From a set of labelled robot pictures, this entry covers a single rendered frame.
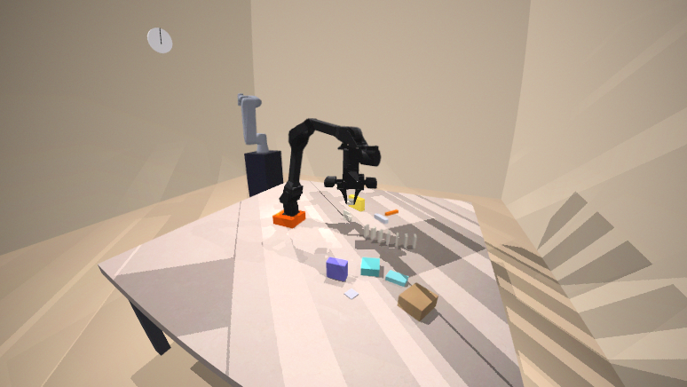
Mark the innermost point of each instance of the light blue flat block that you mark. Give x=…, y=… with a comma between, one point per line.
x=370, y=266
x=397, y=278

